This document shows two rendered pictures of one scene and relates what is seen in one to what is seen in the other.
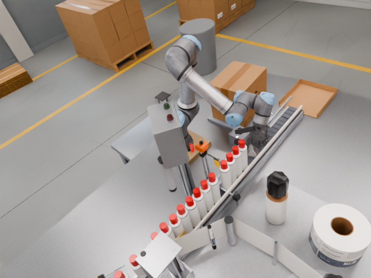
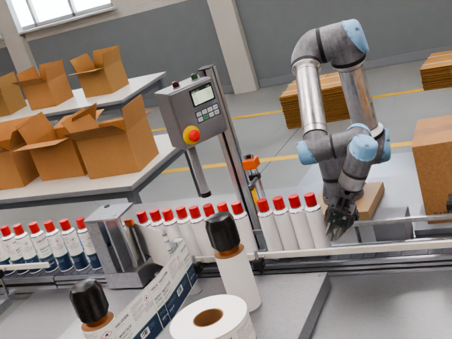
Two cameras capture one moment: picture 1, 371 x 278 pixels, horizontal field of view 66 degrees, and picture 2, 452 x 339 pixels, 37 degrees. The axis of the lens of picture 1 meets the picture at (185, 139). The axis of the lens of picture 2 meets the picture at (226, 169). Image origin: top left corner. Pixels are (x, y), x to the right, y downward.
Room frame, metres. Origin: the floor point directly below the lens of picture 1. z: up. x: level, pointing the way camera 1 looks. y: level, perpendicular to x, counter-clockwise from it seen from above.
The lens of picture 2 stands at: (0.01, -1.92, 1.90)
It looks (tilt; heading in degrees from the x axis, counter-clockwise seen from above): 19 degrees down; 66
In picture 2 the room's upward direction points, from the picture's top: 17 degrees counter-clockwise
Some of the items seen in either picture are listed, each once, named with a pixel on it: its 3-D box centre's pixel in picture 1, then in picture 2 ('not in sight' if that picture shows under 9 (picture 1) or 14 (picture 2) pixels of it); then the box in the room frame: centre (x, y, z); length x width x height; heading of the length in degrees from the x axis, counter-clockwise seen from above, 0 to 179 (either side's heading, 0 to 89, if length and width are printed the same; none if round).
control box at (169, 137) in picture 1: (168, 134); (192, 111); (0.82, 0.06, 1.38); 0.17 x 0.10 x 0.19; 3
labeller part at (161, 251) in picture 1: (158, 254); (108, 212); (0.48, 0.19, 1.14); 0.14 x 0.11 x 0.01; 128
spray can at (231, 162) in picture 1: (231, 168); (285, 227); (0.90, -0.18, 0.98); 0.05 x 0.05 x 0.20
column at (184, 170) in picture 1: (179, 154); (235, 162); (0.91, 0.04, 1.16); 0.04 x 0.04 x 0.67; 38
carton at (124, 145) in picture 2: not in sight; (113, 136); (1.03, 1.82, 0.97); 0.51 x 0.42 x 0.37; 41
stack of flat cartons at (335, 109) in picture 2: not in sight; (321, 98); (3.44, 3.29, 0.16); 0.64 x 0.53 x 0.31; 130
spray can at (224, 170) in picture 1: (225, 175); (270, 229); (0.87, -0.15, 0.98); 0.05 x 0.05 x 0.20
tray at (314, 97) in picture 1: (307, 97); not in sight; (1.44, -0.86, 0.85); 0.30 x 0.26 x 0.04; 128
